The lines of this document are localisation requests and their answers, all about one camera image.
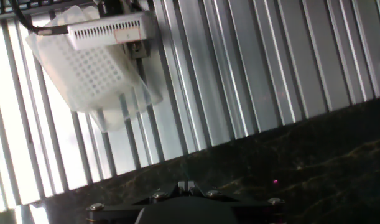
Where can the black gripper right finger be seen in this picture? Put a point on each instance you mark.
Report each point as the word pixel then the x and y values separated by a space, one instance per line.
pixel 258 213

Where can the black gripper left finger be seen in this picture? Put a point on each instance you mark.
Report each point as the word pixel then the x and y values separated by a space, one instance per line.
pixel 121 213

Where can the white tip rack tilted box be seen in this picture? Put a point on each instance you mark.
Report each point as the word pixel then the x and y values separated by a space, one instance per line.
pixel 90 77

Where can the black marble pattern mat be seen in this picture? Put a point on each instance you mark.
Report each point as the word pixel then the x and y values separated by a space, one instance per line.
pixel 301 171

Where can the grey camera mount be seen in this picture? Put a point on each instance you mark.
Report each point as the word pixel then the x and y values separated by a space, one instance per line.
pixel 138 49

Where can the silver camera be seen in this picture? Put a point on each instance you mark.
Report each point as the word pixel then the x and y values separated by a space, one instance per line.
pixel 109 31

